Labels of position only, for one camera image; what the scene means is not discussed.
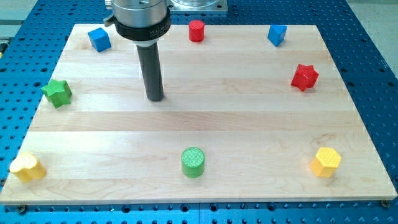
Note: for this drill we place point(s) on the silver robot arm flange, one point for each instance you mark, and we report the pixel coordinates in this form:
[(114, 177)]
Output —
[(139, 20)]

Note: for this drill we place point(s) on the left board clamp screw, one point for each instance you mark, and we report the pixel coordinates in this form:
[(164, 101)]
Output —
[(21, 209)]

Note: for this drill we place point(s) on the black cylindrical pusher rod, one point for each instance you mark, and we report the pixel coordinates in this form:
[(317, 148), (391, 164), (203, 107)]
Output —
[(151, 71)]

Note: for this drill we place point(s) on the red cylinder block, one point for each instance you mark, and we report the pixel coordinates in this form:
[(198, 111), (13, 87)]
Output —
[(196, 30)]

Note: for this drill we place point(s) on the red star block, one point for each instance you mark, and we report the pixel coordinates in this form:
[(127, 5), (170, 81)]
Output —
[(304, 77)]

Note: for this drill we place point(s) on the yellow hexagon block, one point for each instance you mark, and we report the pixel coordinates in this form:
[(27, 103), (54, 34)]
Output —
[(325, 162)]

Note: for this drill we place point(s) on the yellow heart block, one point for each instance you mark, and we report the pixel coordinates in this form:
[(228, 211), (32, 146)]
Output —
[(27, 167)]

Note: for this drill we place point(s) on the green star block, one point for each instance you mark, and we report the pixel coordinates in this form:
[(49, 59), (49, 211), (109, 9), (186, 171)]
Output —
[(57, 92)]

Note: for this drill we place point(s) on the light wooden board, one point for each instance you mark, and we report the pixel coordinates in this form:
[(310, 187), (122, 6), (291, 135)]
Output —
[(229, 95)]

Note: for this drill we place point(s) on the blue cube block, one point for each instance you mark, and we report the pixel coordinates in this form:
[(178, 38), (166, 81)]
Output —
[(99, 39)]

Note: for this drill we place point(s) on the board clamp screw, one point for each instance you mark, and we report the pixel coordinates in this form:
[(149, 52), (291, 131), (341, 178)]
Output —
[(385, 204), (21, 209)]

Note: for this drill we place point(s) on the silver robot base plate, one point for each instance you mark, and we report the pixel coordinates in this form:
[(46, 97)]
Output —
[(179, 7)]

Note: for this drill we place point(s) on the right board clamp screw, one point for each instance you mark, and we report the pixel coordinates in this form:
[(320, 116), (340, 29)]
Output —
[(385, 204)]

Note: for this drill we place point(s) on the green cylinder block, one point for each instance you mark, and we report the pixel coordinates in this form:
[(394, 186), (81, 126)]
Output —
[(193, 162)]

